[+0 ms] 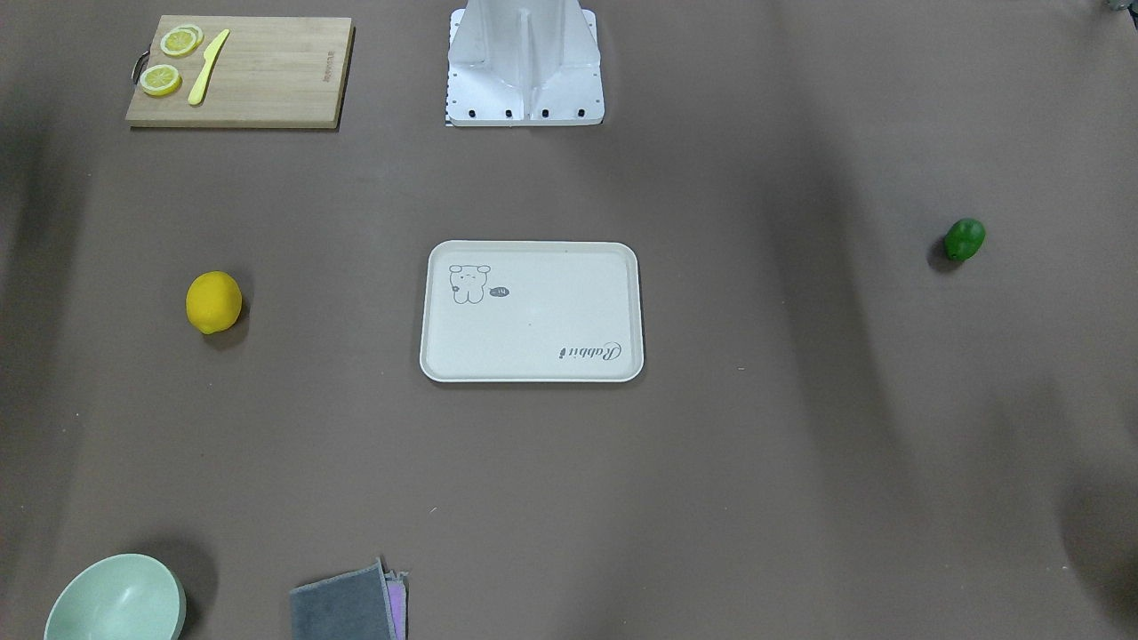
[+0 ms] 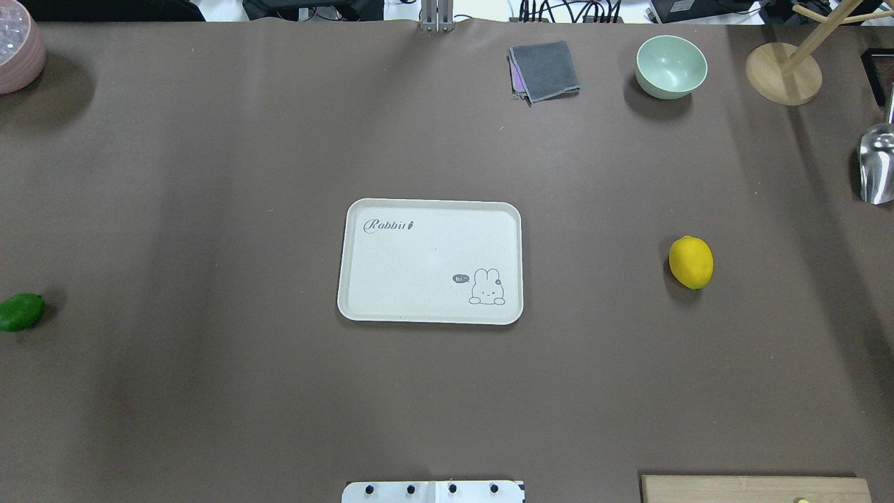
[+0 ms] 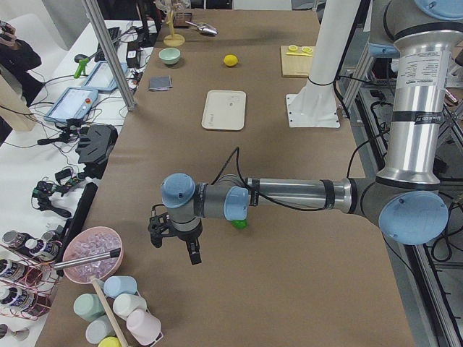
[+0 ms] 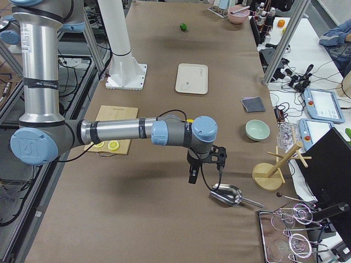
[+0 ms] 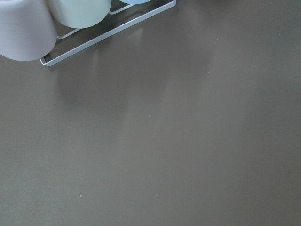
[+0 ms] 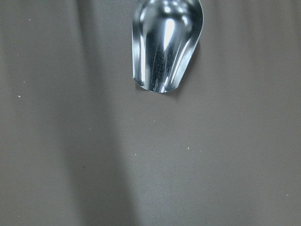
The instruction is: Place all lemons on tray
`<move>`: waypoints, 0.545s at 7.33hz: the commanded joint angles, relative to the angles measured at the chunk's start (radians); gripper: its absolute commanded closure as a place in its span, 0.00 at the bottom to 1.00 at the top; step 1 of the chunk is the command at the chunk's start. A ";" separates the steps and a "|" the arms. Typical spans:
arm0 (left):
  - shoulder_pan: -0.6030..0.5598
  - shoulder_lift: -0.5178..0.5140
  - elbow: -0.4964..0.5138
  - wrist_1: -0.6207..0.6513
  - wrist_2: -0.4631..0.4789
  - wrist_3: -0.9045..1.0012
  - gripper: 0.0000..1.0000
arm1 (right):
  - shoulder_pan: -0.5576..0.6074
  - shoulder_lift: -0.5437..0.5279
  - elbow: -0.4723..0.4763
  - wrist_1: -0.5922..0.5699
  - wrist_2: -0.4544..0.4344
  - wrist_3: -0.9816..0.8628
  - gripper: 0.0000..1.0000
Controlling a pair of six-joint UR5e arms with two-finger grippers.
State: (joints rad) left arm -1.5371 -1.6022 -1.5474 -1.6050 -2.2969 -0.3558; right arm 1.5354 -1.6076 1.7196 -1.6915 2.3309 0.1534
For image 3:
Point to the blue cup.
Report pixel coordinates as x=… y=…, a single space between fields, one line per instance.
x=119 y=284

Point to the cream rabbit tray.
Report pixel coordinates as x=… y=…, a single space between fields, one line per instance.
x=224 y=110

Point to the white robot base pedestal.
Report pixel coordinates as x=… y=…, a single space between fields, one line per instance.
x=315 y=106

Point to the green lime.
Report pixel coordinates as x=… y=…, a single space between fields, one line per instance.
x=239 y=224

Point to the wooden cutting board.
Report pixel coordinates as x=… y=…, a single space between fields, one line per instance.
x=295 y=66

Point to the metal tongs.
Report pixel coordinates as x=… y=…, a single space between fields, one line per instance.
x=114 y=253

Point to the metal scoop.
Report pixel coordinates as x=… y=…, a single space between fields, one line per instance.
x=204 y=28

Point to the blue teach pendant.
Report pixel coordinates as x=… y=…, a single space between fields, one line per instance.
x=74 y=103
x=100 y=79

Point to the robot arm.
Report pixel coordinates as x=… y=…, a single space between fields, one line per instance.
x=402 y=200

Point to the pink bowl with ice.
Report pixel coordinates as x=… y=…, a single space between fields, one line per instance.
x=91 y=242

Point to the wooden mug tree stand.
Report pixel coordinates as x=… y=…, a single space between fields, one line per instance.
x=172 y=39

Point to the green cup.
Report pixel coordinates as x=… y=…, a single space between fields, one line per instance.
x=88 y=307

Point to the grey folded cloth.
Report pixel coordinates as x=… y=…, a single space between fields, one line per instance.
x=160 y=83

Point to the aluminium frame post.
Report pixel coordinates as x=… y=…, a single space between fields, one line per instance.
x=99 y=26

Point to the white cup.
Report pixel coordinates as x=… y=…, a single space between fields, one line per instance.
x=125 y=304

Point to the pink cup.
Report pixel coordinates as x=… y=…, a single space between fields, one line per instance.
x=145 y=327

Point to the yellow plastic knife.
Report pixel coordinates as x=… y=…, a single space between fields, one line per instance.
x=298 y=54

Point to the mint green bowl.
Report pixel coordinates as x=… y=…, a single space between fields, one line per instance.
x=169 y=56

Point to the yellow lemon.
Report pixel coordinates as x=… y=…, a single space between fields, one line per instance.
x=230 y=60

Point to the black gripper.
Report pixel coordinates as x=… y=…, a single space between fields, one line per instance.
x=187 y=236

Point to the wooden stick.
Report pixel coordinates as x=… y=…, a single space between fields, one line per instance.
x=120 y=335

